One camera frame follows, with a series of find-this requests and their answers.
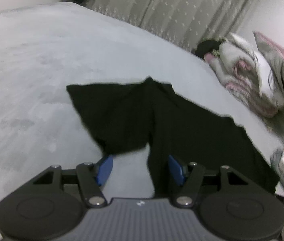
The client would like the black item behind quilt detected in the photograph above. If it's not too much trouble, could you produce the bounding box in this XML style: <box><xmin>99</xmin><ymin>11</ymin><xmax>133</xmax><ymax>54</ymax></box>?
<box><xmin>194</xmin><ymin>39</ymin><xmax>222</xmax><ymax>59</ymax></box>

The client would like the folded pink white quilt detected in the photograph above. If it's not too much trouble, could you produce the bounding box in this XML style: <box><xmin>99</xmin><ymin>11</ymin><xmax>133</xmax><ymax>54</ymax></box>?
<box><xmin>204</xmin><ymin>33</ymin><xmax>284</xmax><ymax>117</ymax></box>

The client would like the black garment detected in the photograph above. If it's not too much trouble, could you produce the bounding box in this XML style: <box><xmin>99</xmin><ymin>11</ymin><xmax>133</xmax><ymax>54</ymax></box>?
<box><xmin>66</xmin><ymin>78</ymin><xmax>279</xmax><ymax>197</ymax></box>

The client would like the grey bed sheet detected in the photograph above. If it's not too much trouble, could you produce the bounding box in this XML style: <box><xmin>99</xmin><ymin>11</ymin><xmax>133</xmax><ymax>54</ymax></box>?
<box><xmin>0</xmin><ymin>2</ymin><xmax>283</xmax><ymax>237</ymax></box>

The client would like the folded grey garment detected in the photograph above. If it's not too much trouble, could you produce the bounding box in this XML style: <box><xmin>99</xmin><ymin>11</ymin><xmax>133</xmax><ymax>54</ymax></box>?
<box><xmin>269</xmin><ymin>147</ymin><xmax>284</xmax><ymax>200</ymax></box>

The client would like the grey dotted curtain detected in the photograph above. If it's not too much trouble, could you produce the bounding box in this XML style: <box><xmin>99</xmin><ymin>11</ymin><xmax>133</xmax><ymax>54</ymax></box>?
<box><xmin>83</xmin><ymin>0</ymin><xmax>256</xmax><ymax>51</ymax></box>

